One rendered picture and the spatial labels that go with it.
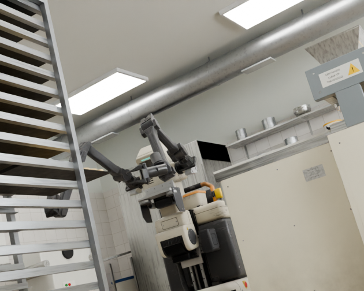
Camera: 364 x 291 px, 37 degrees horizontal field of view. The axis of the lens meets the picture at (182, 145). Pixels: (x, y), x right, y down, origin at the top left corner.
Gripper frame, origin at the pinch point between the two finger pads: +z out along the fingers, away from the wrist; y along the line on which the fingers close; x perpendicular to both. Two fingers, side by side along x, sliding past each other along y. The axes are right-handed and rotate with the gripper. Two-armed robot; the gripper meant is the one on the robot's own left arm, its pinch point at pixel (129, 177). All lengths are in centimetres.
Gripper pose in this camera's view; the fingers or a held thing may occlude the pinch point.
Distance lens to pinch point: 272.4
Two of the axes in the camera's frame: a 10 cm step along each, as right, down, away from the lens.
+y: 2.7, 9.5, -1.5
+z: -9.2, 2.1, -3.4
